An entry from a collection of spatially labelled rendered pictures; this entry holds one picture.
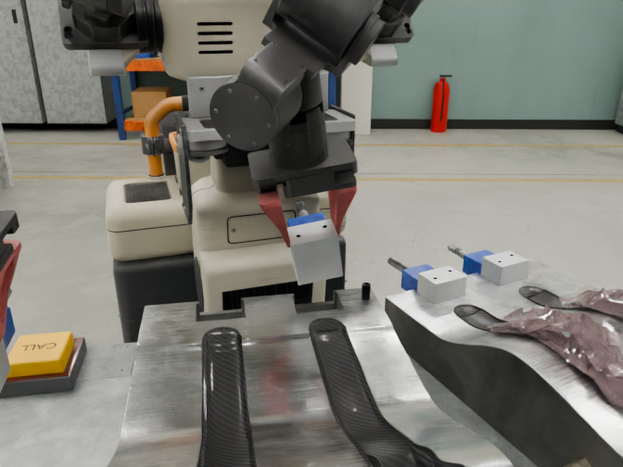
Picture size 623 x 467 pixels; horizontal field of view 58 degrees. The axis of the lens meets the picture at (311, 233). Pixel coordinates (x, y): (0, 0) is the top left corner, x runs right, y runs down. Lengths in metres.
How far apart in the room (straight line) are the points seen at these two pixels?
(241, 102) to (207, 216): 0.52
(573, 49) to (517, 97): 0.67
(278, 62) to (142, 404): 0.31
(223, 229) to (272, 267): 0.10
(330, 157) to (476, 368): 0.26
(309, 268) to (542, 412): 0.26
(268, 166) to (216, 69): 0.37
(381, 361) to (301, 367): 0.08
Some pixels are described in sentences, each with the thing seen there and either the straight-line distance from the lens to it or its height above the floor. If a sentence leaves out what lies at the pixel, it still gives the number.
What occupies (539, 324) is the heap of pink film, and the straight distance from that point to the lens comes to 0.59.
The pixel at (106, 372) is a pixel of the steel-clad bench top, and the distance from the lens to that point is 0.72.
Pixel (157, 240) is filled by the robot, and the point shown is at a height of 0.74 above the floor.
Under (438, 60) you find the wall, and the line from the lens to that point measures 5.98.
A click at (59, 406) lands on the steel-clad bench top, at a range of 0.68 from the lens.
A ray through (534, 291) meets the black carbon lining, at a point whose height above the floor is 0.85.
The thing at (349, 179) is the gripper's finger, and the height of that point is 1.04.
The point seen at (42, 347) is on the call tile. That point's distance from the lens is 0.72.
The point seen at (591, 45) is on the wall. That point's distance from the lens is 6.43.
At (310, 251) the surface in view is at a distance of 0.58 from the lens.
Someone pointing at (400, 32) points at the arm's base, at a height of 1.16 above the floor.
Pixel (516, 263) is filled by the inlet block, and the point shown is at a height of 0.88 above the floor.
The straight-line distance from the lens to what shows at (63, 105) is 6.17.
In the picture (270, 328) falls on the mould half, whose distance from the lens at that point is 0.59.
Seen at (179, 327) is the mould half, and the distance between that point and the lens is 0.60.
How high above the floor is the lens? 1.20
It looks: 22 degrees down
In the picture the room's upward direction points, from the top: straight up
